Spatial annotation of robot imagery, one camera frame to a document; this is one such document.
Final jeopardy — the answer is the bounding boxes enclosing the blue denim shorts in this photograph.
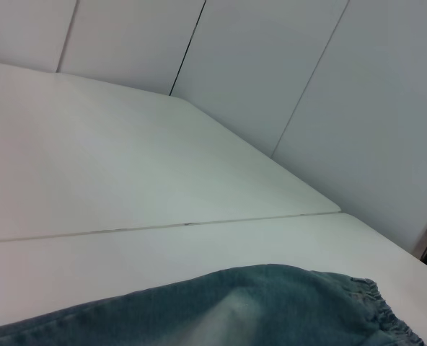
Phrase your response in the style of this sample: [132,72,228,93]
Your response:
[0,263,426,346]

